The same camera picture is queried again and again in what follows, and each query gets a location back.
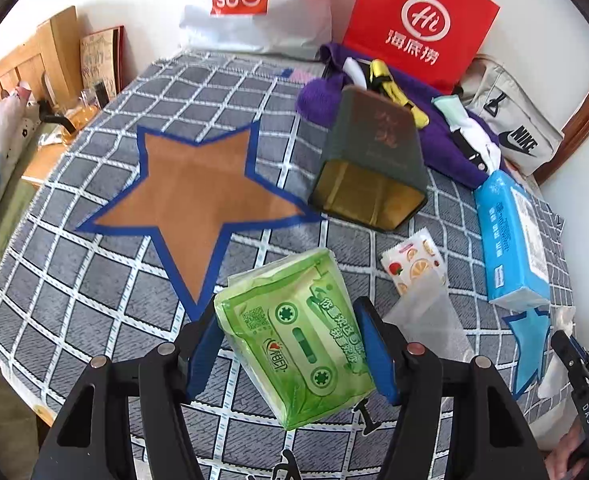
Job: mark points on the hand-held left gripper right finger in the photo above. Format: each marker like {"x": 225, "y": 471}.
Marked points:
{"x": 379, "y": 356}

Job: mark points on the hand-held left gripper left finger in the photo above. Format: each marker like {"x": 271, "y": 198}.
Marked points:
{"x": 202, "y": 356}

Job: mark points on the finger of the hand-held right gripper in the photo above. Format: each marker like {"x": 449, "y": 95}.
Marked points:
{"x": 568, "y": 356}

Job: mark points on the green tissue packet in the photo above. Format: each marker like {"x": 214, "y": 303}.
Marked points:
{"x": 294, "y": 345}

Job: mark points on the white cloth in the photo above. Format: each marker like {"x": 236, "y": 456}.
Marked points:
{"x": 479, "y": 141}

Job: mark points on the person's right hand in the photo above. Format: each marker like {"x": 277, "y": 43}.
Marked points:
{"x": 566, "y": 454}

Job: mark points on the fruit print plastic bag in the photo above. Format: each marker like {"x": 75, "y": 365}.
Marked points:
{"x": 414, "y": 265}

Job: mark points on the grey checked blanket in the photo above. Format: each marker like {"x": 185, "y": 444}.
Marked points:
{"x": 124, "y": 285}

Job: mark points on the blue tissue pack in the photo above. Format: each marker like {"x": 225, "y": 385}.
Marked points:
{"x": 514, "y": 240}

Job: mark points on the dark green tin box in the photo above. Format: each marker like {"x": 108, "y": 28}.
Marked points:
{"x": 369, "y": 160}

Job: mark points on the grey waist bag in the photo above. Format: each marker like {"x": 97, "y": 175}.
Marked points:
{"x": 514, "y": 125}

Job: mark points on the green bed sheet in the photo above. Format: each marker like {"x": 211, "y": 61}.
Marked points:
{"x": 2, "y": 225}

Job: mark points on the wooden nightstand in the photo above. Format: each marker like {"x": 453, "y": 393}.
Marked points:
{"x": 44, "y": 160}

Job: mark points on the mint green cloth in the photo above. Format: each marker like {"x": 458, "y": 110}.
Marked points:
{"x": 449, "y": 108}

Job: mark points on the purple cloth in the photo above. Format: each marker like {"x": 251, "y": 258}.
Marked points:
{"x": 319, "y": 100}

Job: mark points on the glass cup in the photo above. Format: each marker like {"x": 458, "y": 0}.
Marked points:
{"x": 87, "y": 103}

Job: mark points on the brown book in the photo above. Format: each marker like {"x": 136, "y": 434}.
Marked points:
{"x": 102, "y": 65}

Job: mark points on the red paper bag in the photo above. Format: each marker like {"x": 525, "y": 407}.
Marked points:
{"x": 419, "y": 25}

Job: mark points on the light wooden headboard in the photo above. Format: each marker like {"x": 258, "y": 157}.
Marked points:
{"x": 24, "y": 65}

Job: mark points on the white plastic bag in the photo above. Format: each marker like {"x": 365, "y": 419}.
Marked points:
{"x": 254, "y": 10}

